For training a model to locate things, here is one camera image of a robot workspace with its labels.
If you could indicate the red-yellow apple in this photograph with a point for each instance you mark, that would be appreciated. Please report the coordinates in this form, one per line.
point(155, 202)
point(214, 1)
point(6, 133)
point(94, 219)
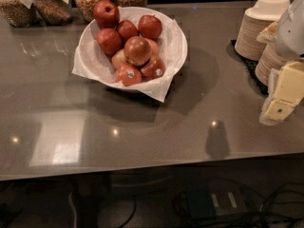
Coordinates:
point(137, 51)

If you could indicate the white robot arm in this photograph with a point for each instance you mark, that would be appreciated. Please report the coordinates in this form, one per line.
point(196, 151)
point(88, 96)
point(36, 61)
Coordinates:
point(287, 34)

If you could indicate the white bowl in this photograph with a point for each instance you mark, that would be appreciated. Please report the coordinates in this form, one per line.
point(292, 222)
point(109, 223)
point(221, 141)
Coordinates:
point(177, 48)

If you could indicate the red apple right stickered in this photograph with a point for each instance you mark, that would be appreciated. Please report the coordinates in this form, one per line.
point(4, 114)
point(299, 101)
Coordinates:
point(154, 68)

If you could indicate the red apple stickered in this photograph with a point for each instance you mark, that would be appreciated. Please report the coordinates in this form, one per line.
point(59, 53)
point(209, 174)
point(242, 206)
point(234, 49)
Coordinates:
point(154, 68)
point(128, 75)

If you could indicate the pale apple behind centre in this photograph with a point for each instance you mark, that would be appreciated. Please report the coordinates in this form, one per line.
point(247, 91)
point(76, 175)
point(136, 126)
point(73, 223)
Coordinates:
point(154, 46)

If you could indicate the pale apple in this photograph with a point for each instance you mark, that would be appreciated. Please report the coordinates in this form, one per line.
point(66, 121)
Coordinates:
point(154, 46)
point(118, 59)

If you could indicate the red apple upper right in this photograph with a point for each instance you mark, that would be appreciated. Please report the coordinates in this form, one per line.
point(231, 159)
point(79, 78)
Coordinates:
point(150, 27)

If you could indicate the red apple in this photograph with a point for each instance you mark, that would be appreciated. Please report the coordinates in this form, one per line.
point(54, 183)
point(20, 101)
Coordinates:
point(127, 29)
point(106, 14)
point(150, 27)
point(109, 40)

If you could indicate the red apple front stickered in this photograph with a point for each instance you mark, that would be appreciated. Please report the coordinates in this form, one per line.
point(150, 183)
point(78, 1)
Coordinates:
point(128, 75)

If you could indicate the pale apple lower left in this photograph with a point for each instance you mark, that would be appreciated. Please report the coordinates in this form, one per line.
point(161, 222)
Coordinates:
point(118, 59)

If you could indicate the red apple upper middle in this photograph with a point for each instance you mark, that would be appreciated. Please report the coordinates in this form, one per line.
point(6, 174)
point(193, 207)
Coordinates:
point(127, 29)

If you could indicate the red apple top left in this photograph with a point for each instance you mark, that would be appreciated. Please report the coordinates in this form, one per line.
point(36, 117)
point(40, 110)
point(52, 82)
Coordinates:
point(106, 14)

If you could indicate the black tray under bowls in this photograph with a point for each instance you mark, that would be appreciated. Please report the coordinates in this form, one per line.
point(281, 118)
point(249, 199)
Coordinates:
point(254, 82)

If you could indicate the rear stack paper bowls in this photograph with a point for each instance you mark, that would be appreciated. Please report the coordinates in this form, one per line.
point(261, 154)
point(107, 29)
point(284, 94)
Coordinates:
point(256, 19)

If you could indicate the black power box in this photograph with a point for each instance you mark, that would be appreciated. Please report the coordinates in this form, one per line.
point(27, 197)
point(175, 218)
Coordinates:
point(215, 201)

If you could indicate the white paper liner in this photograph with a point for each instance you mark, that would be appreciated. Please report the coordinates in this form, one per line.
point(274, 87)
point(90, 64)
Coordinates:
point(91, 64)

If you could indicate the glass jar far left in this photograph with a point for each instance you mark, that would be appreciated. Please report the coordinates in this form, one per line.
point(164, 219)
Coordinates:
point(18, 13)

